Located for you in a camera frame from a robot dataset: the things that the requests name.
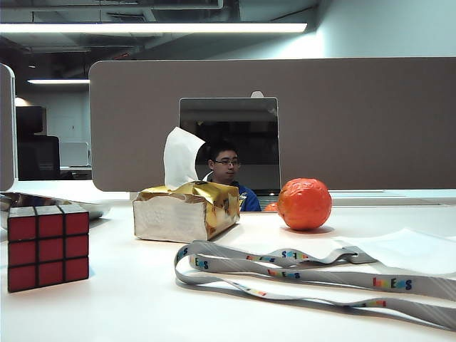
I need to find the white tissue sheet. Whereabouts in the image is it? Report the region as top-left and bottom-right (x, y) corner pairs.
(329, 227), (456, 277)
(163, 126), (207, 190)

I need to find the gold tissue box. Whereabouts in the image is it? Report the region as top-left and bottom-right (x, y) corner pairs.
(132, 180), (240, 242)

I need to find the clear tray with items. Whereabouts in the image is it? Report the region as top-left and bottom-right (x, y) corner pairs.
(178, 95), (281, 212)

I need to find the dark monitor panel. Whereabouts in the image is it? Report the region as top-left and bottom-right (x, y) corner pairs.
(88, 56), (456, 193)

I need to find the long ceiling light strip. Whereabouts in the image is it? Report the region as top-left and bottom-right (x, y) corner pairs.
(0, 23), (308, 35)

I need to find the short ceiling light strip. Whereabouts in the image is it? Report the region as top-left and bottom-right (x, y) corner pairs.
(26, 78), (90, 86)

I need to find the red Rubik's cube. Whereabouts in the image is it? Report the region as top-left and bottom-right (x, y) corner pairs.
(6, 204), (90, 294)

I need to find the narrow grey desk divider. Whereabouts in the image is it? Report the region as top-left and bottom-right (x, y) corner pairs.
(0, 63), (17, 192)

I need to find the grey printed lanyard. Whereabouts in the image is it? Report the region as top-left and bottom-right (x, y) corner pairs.
(173, 239), (456, 332)

